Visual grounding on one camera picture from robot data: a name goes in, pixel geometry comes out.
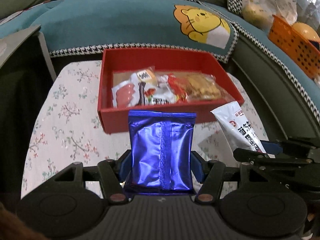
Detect red cardboard tray box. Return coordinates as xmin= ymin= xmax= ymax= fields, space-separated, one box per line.
xmin=97 ymin=48 xmax=244 ymax=134

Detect orange plastic basket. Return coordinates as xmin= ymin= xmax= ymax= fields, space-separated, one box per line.
xmin=268 ymin=15 xmax=319 ymax=80

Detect clear bag yellow crackers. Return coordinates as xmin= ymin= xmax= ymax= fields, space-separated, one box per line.
xmin=185 ymin=73 xmax=228 ymax=100

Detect red printed snack packet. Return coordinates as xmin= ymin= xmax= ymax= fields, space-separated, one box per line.
xmin=167 ymin=73 xmax=190 ymax=102

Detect white noodle snack packet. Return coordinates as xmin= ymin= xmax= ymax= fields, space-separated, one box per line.
xmin=211 ymin=101 xmax=266 ymax=153

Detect black chair back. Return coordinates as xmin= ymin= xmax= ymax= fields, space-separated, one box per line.
xmin=1 ymin=25 xmax=57 ymax=105

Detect floral tablecloth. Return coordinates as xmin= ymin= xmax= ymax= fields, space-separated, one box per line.
xmin=21 ymin=61 xmax=269 ymax=198

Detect white sausage packet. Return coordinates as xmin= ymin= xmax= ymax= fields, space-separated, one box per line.
xmin=111 ymin=80 xmax=135 ymax=108

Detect thin red snack packet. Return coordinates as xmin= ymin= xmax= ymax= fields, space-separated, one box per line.
xmin=128 ymin=67 xmax=177 ymax=107

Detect clear plastic fruit bag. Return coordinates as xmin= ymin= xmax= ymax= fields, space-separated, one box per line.
xmin=241 ymin=0 xmax=298 ymax=33

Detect blue foil snack packet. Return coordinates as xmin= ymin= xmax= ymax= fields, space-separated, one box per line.
xmin=124 ymin=110 xmax=196 ymax=195

